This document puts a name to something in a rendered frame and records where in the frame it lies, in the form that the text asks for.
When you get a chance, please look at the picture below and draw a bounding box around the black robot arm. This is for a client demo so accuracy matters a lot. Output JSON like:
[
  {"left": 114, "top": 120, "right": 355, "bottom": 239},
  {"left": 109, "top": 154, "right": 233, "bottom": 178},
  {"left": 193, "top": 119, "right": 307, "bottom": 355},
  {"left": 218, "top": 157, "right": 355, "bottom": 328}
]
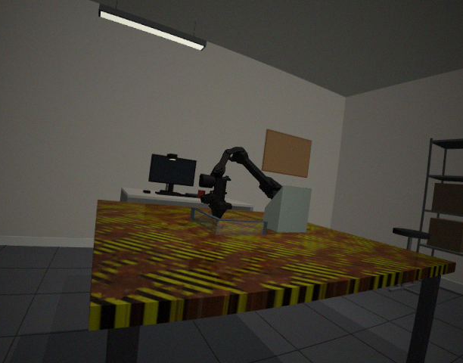
[{"left": 199, "top": 147, "right": 283, "bottom": 203}]

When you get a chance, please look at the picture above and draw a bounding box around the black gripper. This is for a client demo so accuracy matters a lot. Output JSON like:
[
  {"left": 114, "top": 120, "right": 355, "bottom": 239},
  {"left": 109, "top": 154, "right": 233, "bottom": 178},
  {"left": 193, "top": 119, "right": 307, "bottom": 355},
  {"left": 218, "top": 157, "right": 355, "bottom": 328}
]
[{"left": 206, "top": 188, "right": 232, "bottom": 219}]

